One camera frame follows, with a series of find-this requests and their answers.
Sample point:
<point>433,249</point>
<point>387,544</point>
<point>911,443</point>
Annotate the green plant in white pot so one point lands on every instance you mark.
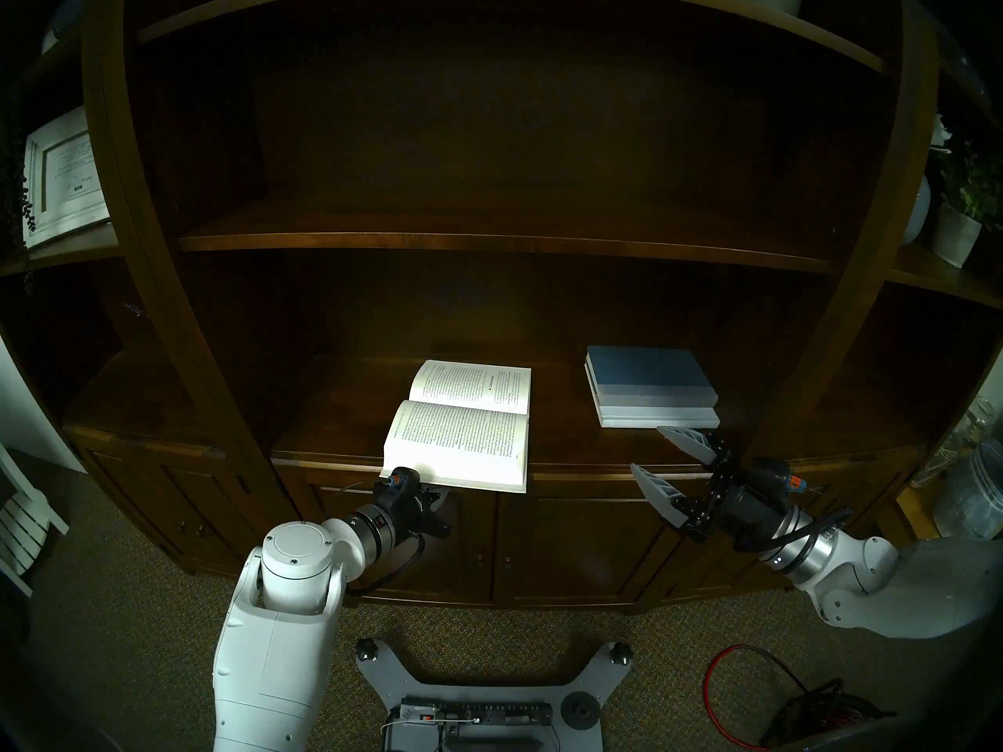
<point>956,237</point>

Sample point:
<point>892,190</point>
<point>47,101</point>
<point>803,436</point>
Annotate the dark trailing plant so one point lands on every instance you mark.
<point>23,202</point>

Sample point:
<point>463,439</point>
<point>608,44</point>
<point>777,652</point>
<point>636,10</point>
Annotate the clear glass jar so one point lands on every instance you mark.
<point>956,437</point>

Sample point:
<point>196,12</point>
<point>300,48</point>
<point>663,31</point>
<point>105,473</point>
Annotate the light wooden side table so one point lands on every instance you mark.
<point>913,511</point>

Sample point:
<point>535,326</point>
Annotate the grey electronics box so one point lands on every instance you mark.
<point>470,719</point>

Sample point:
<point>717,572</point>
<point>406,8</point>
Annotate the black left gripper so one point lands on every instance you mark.
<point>403,507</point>

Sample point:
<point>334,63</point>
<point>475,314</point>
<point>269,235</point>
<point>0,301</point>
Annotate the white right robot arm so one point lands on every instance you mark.
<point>901,578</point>

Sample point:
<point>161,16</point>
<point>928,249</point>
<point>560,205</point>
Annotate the black base knob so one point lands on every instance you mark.
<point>621,652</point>
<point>366,648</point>

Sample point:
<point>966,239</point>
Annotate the black round base disc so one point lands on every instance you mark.
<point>581,711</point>

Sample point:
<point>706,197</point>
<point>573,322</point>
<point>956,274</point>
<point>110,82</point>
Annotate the dark wooden bookcase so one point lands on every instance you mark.
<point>509,131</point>

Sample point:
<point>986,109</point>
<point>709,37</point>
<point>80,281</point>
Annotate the white artificial flower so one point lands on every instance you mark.
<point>940,131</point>

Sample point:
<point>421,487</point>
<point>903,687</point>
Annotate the white framed certificate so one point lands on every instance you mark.
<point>70,175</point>

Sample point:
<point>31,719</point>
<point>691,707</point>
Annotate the blue hardcover book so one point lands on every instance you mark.
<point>646,366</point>

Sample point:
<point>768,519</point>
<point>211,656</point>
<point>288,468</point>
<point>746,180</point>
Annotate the white hardcover book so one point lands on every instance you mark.
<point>658,419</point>

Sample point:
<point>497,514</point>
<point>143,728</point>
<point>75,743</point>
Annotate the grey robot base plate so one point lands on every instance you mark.
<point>494,680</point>

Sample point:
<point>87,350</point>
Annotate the pale round vase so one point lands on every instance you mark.
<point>917,210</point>

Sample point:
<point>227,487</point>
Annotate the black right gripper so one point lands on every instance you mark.
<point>752,507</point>

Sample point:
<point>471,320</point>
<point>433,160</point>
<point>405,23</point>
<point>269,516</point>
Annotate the paperback book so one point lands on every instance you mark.
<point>462,433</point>

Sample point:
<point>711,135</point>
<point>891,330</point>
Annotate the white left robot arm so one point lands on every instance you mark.
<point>274,633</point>

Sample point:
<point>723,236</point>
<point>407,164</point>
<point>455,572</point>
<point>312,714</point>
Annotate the white slatted chair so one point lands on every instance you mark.
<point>27,523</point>

